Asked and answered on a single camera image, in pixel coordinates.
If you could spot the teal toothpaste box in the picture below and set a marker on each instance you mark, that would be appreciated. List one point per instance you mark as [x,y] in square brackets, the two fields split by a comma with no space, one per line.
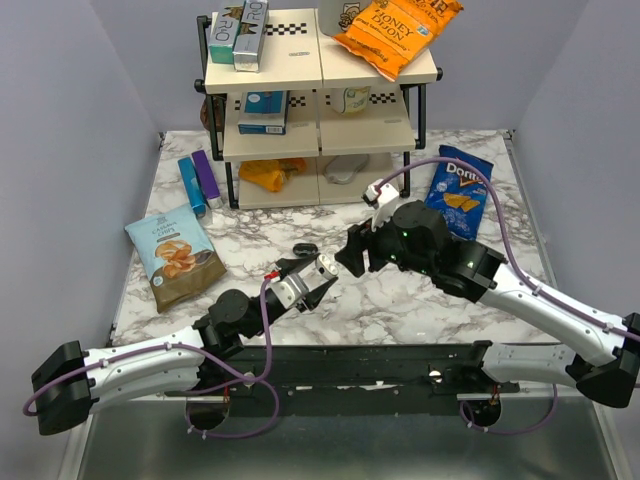
[224,32]

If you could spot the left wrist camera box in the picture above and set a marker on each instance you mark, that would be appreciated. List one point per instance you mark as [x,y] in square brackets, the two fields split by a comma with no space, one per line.
[290,290]

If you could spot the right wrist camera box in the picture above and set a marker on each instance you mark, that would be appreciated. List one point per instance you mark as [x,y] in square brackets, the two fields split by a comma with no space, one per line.
[384,200]

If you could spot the blue tube box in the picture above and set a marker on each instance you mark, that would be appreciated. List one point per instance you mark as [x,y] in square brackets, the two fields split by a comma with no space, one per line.
[192,187]

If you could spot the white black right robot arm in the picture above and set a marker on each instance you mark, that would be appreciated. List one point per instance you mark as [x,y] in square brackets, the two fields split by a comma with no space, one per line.
[594,352]

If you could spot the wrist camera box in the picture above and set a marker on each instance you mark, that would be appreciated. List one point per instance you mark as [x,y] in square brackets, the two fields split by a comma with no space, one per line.
[384,200]
[290,290]

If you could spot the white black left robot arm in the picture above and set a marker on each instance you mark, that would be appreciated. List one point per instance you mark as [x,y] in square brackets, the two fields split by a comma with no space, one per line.
[231,344]

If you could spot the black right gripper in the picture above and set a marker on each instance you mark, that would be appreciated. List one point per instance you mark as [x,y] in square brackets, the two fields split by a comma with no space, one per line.
[361,237]

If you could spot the cassava chips bag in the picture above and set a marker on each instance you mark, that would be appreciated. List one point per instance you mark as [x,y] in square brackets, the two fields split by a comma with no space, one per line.
[177,255]

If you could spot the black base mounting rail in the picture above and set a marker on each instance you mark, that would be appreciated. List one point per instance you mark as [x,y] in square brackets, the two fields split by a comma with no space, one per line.
[369,380]

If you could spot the blue Doritos bag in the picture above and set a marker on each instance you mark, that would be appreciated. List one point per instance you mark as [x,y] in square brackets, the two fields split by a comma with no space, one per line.
[460,196]

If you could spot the beige three-tier shelf rack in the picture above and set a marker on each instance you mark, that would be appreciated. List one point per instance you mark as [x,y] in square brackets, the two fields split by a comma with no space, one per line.
[299,59]

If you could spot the orange honey dijon chips bag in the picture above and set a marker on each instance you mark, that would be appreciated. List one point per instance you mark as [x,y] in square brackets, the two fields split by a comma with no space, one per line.
[389,35]

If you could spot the silver toothpaste box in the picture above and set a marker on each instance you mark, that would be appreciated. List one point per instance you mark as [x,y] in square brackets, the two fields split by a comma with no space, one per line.
[250,40]

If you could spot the purple tube box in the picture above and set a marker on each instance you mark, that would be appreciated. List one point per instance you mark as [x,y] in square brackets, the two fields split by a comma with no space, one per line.
[207,180]

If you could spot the brown object behind rack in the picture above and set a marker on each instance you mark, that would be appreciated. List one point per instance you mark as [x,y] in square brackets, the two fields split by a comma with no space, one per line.
[215,110]

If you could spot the white earbud charging case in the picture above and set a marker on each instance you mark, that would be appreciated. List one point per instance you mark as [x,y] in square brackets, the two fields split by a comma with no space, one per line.
[326,267]

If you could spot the orange plastic bag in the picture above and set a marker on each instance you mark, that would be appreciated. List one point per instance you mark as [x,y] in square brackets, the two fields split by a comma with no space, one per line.
[272,175]

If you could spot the white printed mug middle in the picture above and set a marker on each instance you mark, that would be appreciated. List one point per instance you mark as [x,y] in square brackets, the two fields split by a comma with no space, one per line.
[351,100]

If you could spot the white printed mug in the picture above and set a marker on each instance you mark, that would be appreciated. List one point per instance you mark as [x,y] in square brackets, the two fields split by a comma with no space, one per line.
[335,16]
[351,100]

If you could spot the blue white box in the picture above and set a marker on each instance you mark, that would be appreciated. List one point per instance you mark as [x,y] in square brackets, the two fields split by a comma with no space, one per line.
[263,113]

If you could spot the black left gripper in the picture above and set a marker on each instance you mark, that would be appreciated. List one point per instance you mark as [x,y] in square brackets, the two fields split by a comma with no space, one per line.
[313,298]

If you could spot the white printed mug top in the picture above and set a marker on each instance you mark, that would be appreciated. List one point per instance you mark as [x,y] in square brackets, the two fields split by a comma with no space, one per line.
[335,16]

